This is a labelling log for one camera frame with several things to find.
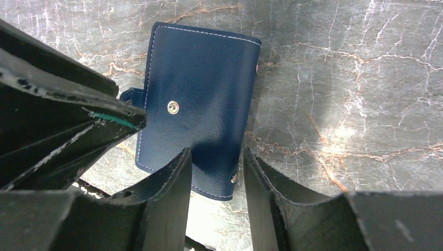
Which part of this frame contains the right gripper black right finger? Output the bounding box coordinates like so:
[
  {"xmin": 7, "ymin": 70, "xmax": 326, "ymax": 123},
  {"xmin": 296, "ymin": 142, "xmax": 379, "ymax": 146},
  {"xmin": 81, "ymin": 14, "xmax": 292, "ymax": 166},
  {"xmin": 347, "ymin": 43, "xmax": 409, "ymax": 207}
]
[{"xmin": 243, "ymin": 149, "xmax": 442, "ymax": 250}]

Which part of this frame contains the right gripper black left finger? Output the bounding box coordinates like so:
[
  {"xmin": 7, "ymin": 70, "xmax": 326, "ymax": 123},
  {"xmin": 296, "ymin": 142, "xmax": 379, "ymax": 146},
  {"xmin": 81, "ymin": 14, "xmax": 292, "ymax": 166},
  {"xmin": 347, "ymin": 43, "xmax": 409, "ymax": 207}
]
[{"xmin": 1, "ymin": 148, "xmax": 192, "ymax": 250}]

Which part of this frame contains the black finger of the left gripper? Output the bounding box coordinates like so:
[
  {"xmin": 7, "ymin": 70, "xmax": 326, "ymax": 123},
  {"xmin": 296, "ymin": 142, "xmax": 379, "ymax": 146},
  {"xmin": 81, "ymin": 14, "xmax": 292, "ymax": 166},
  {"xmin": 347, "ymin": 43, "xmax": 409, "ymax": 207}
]
[
  {"xmin": 1, "ymin": 20, "xmax": 119, "ymax": 97},
  {"xmin": 1, "ymin": 50, "xmax": 147, "ymax": 190}
]

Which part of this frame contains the blue card holder wallet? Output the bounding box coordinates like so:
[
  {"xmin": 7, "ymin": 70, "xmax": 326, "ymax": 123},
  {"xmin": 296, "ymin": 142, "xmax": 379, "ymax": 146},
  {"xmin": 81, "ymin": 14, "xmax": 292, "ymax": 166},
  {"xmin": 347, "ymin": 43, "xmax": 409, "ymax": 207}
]
[{"xmin": 120, "ymin": 22, "xmax": 262, "ymax": 201}]

